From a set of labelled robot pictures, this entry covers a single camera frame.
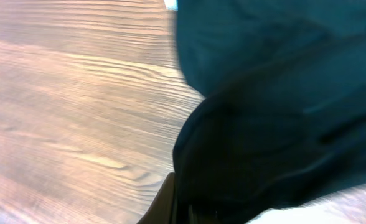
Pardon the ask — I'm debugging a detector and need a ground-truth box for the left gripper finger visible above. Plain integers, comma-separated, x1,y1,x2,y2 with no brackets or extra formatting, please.
138,172,175,224

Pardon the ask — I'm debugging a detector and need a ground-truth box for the black t-shirt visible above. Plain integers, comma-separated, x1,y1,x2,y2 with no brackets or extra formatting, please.
173,0,366,223

